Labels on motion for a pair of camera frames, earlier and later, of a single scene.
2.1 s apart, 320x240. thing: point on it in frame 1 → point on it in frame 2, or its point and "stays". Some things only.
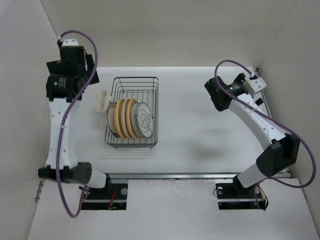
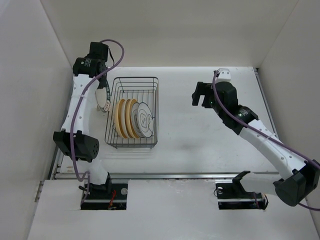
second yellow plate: (126, 124) stays
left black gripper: (90, 68) → (102, 83)
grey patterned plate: (134, 119) stays
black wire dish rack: (145, 89) stays
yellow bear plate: (118, 119) stays
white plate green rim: (110, 119) → (103, 98)
